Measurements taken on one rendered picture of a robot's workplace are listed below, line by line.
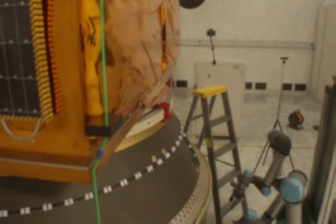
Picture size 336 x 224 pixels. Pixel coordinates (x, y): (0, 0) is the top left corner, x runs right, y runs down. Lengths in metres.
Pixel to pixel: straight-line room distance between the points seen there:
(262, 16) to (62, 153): 8.54
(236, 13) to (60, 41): 8.35
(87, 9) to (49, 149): 0.37
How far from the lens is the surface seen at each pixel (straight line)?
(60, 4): 0.65
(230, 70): 4.89
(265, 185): 2.21
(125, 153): 1.25
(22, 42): 0.66
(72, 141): 0.71
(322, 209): 2.00
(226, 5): 8.85
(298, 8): 9.30
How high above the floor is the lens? 2.15
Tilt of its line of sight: 15 degrees down
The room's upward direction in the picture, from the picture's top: straight up
